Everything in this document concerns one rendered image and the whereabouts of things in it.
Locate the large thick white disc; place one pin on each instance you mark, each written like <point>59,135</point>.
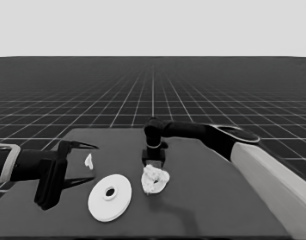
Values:
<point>99,207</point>

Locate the small white T-shaped piece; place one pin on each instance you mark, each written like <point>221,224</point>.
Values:
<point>89,162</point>

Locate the white round carrier with pins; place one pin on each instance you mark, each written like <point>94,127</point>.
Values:
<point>160,189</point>

